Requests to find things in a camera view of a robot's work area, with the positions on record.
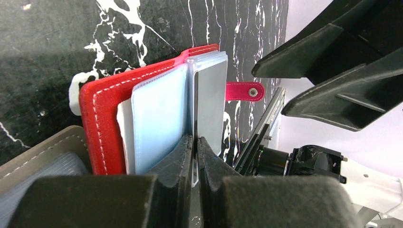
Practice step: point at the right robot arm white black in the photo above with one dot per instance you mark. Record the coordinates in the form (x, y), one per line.
(379, 195)

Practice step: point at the grey credit card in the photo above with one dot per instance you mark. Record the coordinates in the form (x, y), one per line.
(208, 93)

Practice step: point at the red leather card holder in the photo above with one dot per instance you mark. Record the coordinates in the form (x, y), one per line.
(132, 120)

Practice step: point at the aluminium rail frame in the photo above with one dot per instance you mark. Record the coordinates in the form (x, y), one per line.
(264, 136)

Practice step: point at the grey card holder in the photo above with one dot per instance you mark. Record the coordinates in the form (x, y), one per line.
(64, 153)

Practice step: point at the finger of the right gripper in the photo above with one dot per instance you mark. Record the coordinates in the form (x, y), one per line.
(346, 34)
(355, 98)

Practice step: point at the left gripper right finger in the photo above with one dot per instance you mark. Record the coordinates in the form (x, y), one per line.
(230, 200)

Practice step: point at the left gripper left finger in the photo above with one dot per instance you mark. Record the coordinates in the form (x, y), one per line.
(159, 199)

